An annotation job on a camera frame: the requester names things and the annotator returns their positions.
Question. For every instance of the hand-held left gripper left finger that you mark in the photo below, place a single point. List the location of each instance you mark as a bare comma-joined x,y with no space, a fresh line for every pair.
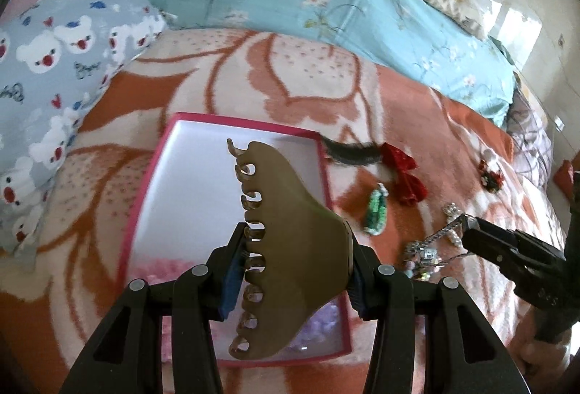
231,285

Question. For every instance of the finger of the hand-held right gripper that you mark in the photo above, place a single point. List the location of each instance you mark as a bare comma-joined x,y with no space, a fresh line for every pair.
494,240

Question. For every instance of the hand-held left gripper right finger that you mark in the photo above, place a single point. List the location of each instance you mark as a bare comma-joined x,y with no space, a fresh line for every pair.
358,301

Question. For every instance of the silver wrist watch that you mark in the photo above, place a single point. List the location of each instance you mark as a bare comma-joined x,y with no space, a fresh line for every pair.
425,252

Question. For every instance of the brown hair claw clip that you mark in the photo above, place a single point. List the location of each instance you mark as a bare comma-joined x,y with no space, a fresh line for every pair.
294,240

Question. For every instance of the red bow hair clip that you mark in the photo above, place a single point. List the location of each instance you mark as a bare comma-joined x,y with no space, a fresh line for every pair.
405,186

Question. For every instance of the pink-rimmed white box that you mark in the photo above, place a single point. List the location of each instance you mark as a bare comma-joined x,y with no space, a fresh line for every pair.
190,176

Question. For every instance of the black hair claw clip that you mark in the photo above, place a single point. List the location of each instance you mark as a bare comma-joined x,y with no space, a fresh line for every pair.
351,152

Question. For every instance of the purple frilly scrunchie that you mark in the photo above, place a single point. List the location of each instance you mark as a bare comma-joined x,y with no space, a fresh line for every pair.
326,323

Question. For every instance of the rhinestone bow hair clip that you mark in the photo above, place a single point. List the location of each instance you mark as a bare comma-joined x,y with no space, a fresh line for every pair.
453,212

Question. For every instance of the pink frilly scrunchie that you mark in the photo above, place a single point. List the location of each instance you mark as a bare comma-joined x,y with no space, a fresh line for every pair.
158,272

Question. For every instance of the green hair clip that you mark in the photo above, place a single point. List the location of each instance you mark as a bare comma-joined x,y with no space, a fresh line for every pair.
376,212

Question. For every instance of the small red object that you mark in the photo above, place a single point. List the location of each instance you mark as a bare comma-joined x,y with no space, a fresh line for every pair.
565,178

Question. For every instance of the grey plaid cloth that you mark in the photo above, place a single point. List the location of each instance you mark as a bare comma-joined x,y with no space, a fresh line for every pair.
530,135

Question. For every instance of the grey bear print pillow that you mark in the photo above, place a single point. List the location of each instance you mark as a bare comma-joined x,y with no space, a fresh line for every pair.
59,72

